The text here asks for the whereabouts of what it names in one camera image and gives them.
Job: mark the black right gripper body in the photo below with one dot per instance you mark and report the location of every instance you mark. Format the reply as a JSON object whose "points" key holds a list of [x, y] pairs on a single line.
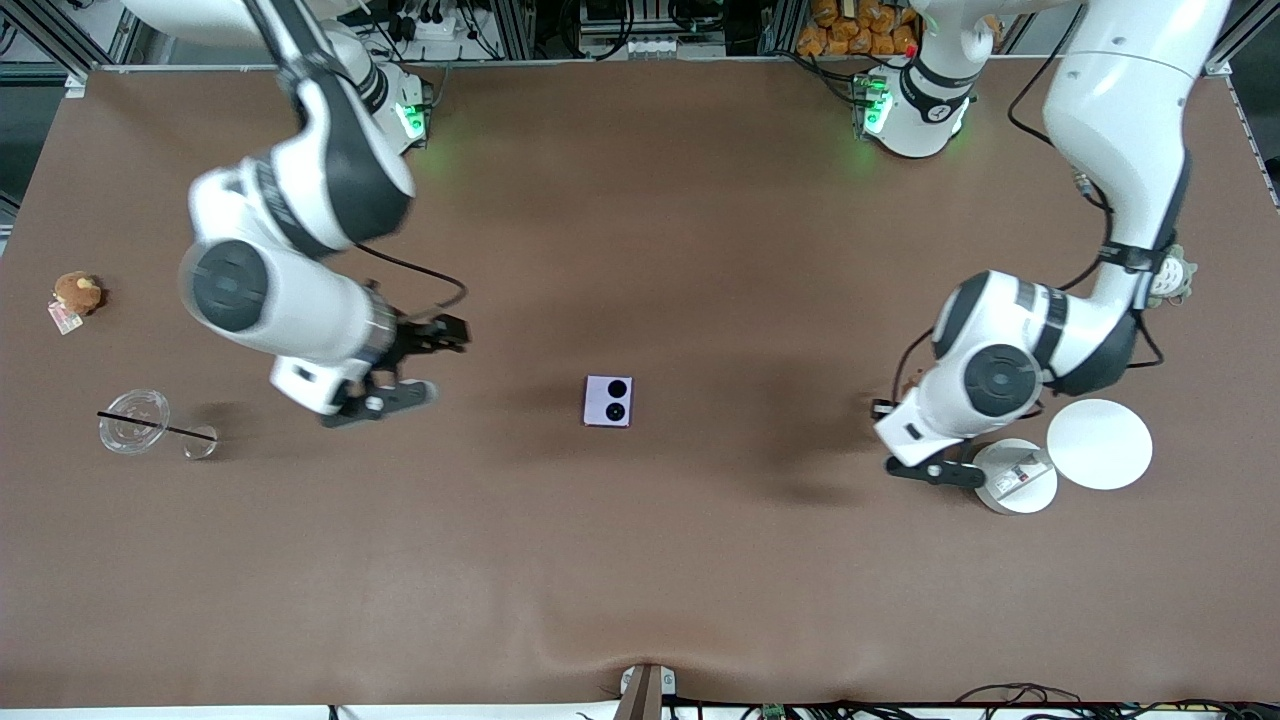
{"points": [[413, 340]]}

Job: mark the white box with black dots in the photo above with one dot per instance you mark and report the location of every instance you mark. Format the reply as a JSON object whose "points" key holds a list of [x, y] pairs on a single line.
{"points": [[600, 410]]}

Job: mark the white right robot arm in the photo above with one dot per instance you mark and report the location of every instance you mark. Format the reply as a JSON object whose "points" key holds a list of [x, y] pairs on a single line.
{"points": [[300, 190]]}

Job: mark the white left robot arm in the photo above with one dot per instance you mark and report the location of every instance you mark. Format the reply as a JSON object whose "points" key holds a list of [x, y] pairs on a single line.
{"points": [[1120, 120]]}

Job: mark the white cylinder container with label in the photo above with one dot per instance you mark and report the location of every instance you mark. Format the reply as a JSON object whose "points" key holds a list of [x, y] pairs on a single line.
{"points": [[1015, 485]]}

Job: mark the white round lid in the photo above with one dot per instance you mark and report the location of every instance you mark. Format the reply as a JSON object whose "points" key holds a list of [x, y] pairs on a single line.
{"points": [[1100, 445]]}

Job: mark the small clear plastic lid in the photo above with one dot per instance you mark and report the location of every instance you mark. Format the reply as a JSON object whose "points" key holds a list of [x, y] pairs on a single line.
{"points": [[199, 447]]}

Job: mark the black straw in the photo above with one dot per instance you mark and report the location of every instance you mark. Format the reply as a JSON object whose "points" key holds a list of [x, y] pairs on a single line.
{"points": [[150, 424]]}

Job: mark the white power strip with plugs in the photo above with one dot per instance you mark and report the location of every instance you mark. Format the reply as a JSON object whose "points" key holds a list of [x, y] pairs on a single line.
{"points": [[430, 26]]}

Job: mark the grey totoro plush toy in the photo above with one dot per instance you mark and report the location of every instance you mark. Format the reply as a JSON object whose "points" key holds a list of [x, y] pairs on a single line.
{"points": [[1175, 280]]}

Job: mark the brown plush toy with tag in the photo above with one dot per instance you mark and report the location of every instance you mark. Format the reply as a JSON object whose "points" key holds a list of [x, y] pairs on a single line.
{"points": [[76, 292]]}

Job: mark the small white socket strip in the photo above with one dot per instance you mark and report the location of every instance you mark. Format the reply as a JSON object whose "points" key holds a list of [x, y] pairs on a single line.
{"points": [[652, 46]]}

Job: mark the orange plush toy pile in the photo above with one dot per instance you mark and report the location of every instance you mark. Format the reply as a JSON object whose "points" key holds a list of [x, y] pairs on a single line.
{"points": [[855, 28]]}

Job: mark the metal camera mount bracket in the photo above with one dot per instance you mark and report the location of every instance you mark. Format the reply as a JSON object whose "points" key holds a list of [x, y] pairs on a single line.
{"points": [[645, 692]]}

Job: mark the aluminium frame post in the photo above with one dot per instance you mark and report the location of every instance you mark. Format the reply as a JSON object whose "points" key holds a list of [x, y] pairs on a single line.
{"points": [[50, 35], [1250, 35]]}

